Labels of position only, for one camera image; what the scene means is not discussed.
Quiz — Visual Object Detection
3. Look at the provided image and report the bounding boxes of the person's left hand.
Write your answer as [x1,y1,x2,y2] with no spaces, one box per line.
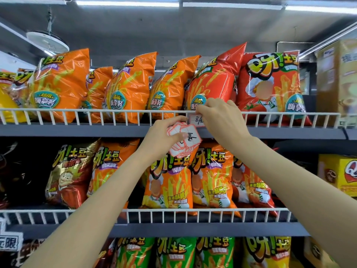
[138,115,188,162]

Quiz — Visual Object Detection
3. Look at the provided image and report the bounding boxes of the person's right hand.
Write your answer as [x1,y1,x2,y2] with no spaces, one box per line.
[195,97,251,154]

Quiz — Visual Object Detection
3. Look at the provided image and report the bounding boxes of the single red-bordered white label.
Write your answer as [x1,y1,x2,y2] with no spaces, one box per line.
[189,114,206,128]

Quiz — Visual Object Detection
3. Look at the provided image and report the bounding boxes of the stack of red-bordered price tags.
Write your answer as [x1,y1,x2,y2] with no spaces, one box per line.
[167,121,202,159]

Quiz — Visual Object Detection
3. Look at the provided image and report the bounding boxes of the dark grey metal shelf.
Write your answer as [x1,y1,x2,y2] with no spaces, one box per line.
[0,108,357,268]

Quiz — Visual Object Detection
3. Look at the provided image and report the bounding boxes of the person's right forearm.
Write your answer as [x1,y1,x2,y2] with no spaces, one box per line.
[233,135,357,268]

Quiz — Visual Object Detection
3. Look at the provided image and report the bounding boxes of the person's left forearm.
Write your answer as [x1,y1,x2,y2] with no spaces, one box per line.
[21,149,168,268]

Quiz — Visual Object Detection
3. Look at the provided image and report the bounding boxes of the white red cutout shelf sign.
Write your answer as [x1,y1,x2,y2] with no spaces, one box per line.
[0,217,25,252]

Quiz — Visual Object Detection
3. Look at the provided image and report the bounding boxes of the large red potato stick bag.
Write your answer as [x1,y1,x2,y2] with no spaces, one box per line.
[184,42,247,112]
[236,50,313,127]

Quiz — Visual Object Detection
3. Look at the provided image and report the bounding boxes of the large orange potato stick bag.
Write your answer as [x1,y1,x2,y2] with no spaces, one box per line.
[148,55,201,120]
[81,66,114,124]
[29,48,91,124]
[104,51,158,124]

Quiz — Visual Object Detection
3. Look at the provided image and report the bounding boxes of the gold red potato stick bag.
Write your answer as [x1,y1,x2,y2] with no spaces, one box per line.
[45,141,101,210]

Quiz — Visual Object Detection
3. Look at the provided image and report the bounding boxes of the green potato stick bag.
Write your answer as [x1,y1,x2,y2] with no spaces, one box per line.
[195,236,237,268]
[116,237,156,268]
[155,237,198,268]

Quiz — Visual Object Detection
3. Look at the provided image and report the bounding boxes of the ceiling tube light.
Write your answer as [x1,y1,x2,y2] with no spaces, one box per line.
[0,0,67,5]
[284,4,357,15]
[183,2,284,11]
[75,0,180,8]

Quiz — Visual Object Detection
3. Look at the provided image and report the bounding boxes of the tall gold cake box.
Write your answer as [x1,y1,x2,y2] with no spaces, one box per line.
[316,39,357,128]

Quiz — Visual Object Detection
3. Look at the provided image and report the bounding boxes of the yellow cake box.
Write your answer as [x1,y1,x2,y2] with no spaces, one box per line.
[318,154,357,198]

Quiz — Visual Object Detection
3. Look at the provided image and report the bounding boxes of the brown snack bag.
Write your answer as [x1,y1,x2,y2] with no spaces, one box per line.
[92,238,118,268]

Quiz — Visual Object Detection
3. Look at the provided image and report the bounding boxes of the slanted ceiling strip light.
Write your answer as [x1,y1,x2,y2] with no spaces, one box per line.
[297,21,357,61]

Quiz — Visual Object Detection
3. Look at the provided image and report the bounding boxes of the orange yellow potato stick bag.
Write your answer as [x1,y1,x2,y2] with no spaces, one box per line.
[10,68,37,109]

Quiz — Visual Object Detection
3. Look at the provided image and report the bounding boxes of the white round ceiling fan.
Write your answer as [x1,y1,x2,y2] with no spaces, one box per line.
[26,7,70,54]

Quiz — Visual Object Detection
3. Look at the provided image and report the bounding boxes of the large yellow potato stick bag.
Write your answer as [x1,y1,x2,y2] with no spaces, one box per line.
[0,70,28,124]

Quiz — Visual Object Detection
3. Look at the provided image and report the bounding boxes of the dark red chip bag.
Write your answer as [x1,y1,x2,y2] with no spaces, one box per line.
[0,142,19,210]

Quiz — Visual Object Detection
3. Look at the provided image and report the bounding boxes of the brown cake box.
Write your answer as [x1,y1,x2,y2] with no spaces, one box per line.
[303,236,340,268]

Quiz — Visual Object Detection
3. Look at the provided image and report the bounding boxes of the dark brown chip bag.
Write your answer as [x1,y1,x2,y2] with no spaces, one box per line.
[11,238,46,268]

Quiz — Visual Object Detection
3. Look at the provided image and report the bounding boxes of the white wire shelf fence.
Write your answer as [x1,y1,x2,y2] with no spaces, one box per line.
[0,108,342,127]
[0,208,292,224]

